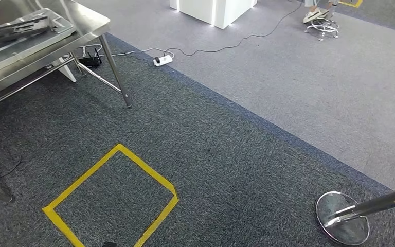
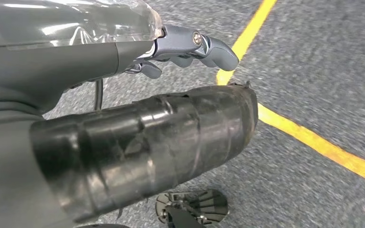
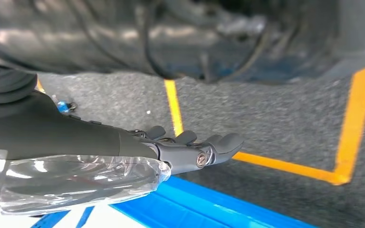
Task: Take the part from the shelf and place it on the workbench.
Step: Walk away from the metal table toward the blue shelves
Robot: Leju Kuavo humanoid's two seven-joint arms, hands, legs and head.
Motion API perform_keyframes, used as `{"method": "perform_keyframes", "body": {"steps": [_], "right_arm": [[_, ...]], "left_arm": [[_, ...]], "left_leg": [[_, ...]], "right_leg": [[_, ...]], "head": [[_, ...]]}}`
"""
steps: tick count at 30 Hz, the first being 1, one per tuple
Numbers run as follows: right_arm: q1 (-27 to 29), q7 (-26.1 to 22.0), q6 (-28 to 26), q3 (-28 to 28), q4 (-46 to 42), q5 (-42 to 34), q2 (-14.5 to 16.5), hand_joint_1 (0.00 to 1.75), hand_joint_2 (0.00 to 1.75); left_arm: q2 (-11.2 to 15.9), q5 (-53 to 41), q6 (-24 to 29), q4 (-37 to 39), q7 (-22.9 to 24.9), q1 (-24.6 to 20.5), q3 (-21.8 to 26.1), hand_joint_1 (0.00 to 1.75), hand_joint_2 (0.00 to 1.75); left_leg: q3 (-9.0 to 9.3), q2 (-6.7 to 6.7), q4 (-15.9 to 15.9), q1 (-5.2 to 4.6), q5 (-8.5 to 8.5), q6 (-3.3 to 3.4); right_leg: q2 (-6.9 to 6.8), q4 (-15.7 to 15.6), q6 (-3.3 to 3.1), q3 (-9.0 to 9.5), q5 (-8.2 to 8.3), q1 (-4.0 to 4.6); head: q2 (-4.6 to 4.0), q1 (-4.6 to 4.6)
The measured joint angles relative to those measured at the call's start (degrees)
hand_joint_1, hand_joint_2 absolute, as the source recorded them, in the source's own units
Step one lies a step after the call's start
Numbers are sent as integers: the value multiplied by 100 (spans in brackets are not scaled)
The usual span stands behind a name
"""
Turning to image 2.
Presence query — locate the black robot leg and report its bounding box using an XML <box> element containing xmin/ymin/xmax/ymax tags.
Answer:
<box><xmin>29</xmin><ymin>82</ymin><xmax>259</xmax><ymax>228</ymax></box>

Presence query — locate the yellow floor tape square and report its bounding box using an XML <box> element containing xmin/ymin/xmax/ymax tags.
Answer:
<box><xmin>216</xmin><ymin>0</ymin><xmax>365</xmax><ymax>189</ymax></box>

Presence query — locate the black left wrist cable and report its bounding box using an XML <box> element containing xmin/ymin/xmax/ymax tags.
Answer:
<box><xmin>94</xmin><ymin>78</ymin><xmax>104</xmax><ymax>111</ymax></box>

